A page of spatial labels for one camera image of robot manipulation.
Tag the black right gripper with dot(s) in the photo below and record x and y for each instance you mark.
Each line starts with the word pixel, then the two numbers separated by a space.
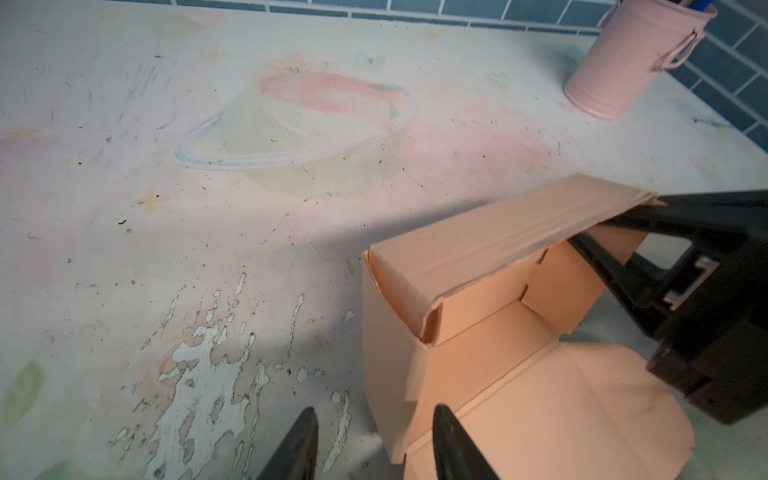
pixel 714 349

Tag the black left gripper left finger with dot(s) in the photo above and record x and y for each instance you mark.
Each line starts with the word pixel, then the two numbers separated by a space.
pixel 296 456

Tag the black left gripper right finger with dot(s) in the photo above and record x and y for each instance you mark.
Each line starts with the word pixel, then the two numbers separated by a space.
pixel 456 455

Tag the peach cardboard paper box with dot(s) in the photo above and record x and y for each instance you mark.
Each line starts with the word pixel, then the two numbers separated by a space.
pixel 473 312

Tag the pink metal pen cup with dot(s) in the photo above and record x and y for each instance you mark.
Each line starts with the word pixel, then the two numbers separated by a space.
pixel 638 40

